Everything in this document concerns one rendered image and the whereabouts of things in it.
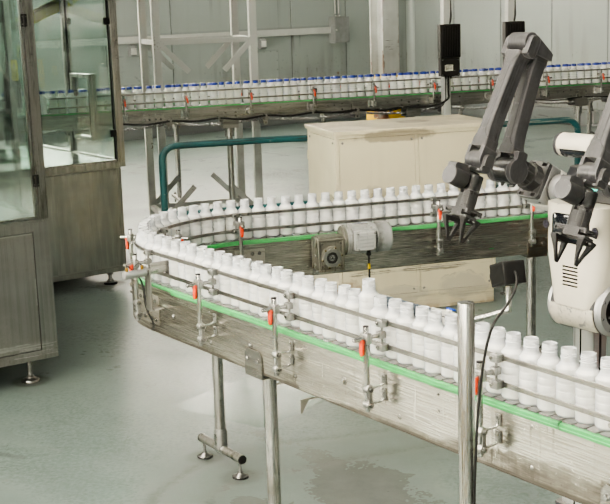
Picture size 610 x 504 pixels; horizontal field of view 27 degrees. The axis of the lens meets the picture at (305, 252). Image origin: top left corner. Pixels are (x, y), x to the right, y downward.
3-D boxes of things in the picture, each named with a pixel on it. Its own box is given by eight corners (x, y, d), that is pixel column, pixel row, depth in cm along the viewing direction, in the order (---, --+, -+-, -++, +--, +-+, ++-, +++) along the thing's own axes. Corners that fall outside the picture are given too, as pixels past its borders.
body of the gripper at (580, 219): (584, 234, 327) (592, 207, 328) (552, 228, 334) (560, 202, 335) (596, 241, 332) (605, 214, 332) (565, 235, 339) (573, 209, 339)
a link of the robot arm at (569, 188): (612, 170, 331) (587, 168, 338) (585, 156, 325) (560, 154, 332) (599, 213, 331) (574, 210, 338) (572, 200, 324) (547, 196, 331)
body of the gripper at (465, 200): (465, 213, 364) (472, 189, 364) (443, 210, 372) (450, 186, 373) (481, 220, 367) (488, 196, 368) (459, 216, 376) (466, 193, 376)
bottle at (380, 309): (388, 356, 350) (387, 299, 347) (367, 355, 352) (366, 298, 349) (393, 350, 356) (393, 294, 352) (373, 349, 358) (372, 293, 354)
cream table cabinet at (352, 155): (458, 282, 881) (457, 114, 858) (497, 301, 823) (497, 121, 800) (309, 297, 850) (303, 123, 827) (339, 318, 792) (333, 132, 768)
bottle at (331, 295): (331, 340, 369) (330, 286, 365) (318, 337, 373) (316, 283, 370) (346, 336, 372) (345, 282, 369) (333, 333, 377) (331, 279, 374)
